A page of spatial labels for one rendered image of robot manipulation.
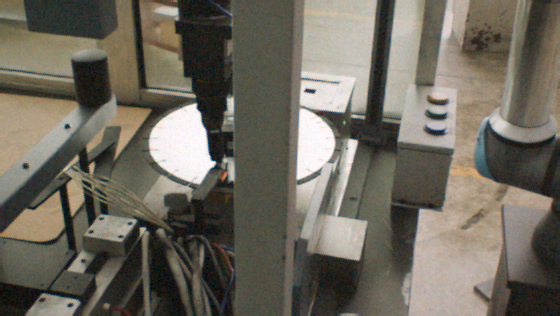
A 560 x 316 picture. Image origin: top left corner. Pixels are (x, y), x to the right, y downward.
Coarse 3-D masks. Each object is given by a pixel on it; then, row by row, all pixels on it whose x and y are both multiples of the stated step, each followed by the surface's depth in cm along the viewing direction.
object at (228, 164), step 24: (168, 120) 130; (192, 120) 131; (312, 120) 132; (168, 144) 123; (192, 144) 123; (312, 144) 124; (168, 168) 116; (192, 168) 116; (216, 168) 116; (312, 168) 117
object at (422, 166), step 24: (408, 96) 154; (456, 96) 155; (408, 120) 144; (432, 120) 145; (408, 144) 136; (432, 144) 136; (408, 168) 139; (432, 168) 138; (408, 192) 142; (432, 192) 141
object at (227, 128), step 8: (224, 128) 115; (232, 128) 115; (216, 136) 114; (224, 136) 114; (232, 136) 115; (216, 144) 115; (224, 144) 117; (216, 152) 116; (224, 152) 118; (216, 160) 117
